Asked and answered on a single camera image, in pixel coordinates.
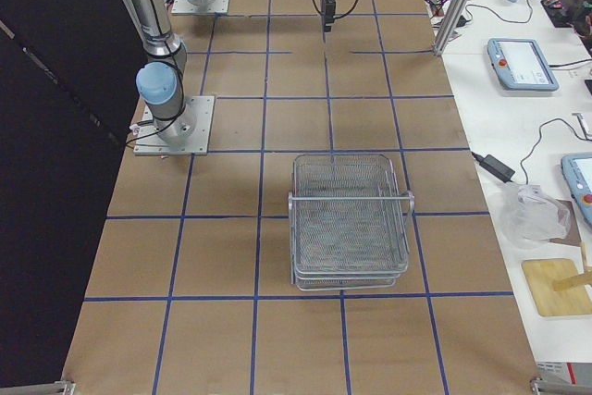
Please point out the upper blue teach pendant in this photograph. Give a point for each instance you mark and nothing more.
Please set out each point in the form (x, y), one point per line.
(520, 65)

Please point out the silver wire mesh shelf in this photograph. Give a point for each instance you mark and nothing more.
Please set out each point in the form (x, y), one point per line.
(348, 222)

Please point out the clear plastic bag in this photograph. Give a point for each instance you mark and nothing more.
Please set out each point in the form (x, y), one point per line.
(529, 214)

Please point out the lower blue teach pendant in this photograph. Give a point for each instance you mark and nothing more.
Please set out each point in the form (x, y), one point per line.
(576, 170)

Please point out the black power adapter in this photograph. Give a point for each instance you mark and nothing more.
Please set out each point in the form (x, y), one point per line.
(495, 167)

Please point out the aluminium frame post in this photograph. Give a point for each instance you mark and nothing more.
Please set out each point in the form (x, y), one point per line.
(455, 2)

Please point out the blue teach pendant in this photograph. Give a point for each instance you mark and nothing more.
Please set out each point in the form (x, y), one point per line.
(576, 170)
(520, 65)

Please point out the wooden board stand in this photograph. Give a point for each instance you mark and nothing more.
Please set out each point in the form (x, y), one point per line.
(557, 284)

